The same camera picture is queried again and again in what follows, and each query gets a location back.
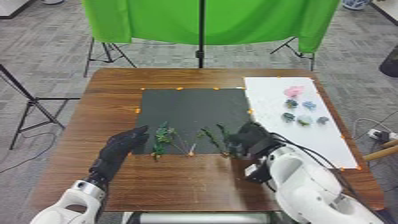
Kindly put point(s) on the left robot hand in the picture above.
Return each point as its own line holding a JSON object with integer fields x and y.
{"x": 117, "y": 148}

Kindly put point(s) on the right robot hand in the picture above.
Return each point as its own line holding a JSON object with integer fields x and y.
{"x": 250, "y": 138}

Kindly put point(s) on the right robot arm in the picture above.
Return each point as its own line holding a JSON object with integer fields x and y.
{"x": 307, "y": 186}

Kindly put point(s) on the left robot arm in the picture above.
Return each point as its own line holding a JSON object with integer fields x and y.
{"x": 71, "y": 204}

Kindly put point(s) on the green sprig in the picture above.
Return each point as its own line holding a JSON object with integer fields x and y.
{"x": 211, "y": 138}
{"x": 159, "y": 137}
{"x": 222, "y": 131}

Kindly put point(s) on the blue flower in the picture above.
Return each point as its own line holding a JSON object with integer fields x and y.
{"x": 309, "y": 105}
{"x": 291, "y": 103}
{"x": 321, "y": 120}
{"x": 287, "y": 117}

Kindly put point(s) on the white sheet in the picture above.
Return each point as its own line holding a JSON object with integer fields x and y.
{"x": 302, "y": 126}

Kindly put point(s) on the white flower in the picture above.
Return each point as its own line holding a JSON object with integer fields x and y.
{"x": 303, "y": 120}

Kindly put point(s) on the thin bare stem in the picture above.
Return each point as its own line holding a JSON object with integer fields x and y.
{"x": 184, "y": 146}

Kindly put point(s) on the dark mat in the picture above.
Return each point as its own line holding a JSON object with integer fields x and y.
{"x": 191, "y": 116}

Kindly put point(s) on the pink flower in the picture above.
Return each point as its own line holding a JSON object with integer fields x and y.
{"x": 293, "y": 90}

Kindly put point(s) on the black tripod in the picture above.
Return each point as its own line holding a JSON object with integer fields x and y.
{"x": 31, "y": 100}

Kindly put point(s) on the white power strip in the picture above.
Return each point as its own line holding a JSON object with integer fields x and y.
{"x": 378, "y": 134}

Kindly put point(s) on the wooden stick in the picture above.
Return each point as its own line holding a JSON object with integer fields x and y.
{"x": 380, "y": 151}

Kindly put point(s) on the black backdrop stand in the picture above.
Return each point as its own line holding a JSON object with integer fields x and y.
{"x": 200, "y": 40}

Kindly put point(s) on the blue and white vase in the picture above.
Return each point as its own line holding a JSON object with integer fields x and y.
{"x": 355, "y": 3}

